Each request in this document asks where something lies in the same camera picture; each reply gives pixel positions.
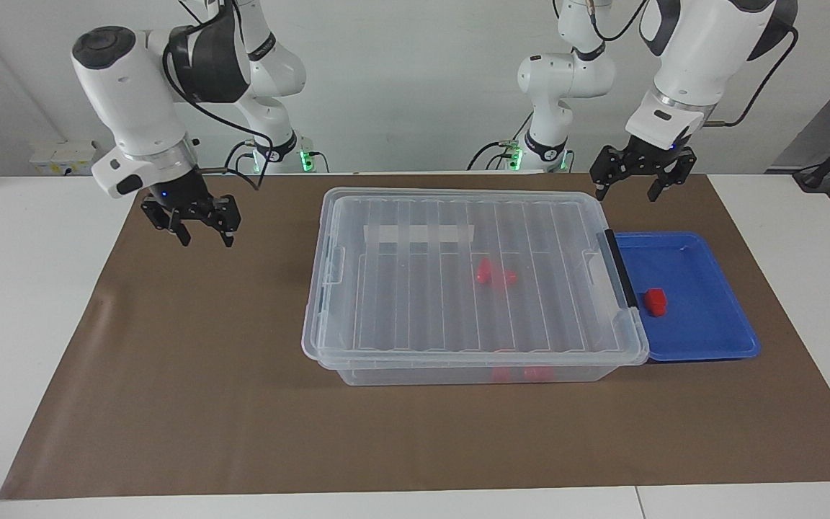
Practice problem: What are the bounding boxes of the clear plastic ribbed lid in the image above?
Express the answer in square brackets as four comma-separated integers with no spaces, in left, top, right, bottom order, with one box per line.
[302,187,651,365]

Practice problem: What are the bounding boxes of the grey black box latch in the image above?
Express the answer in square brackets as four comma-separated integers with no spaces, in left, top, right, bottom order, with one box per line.
[597,229,639,312]

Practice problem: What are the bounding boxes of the blue plastic tray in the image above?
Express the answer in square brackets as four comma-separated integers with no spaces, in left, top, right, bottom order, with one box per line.
[613,231,762,363]

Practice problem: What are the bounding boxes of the clear plastic storage box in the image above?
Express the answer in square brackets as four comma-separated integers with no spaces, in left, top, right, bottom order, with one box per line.
[318,189,646,387]

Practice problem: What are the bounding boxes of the brown table mat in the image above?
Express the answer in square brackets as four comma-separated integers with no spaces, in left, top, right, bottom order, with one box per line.
[0,173,830,500]

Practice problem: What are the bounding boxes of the white power strip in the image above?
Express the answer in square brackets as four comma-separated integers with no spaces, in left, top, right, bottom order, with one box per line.
[30,141,104,176]

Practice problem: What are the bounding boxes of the black right base cable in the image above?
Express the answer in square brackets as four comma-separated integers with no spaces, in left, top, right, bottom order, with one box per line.
[223,139,257,174]

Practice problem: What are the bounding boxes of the black base cable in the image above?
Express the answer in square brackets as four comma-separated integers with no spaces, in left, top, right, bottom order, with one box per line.
[223,139,257,174]
[467,133,535,172]

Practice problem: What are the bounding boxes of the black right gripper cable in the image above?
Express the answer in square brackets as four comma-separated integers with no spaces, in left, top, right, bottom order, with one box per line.
[163,27,275,192]

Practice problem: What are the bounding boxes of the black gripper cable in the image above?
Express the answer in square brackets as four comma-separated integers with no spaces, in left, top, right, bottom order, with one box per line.
[163,27,275,192]
[710,25,799,129]

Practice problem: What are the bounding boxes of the black left base cable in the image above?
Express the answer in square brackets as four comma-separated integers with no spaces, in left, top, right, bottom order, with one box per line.
[467,133,535,172]

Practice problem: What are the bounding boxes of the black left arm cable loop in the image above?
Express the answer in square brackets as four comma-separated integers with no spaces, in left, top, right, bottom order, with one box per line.
[592,0,651,43]

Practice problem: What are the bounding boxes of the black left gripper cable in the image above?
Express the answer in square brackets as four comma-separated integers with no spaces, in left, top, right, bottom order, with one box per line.
[710,25,799,129]

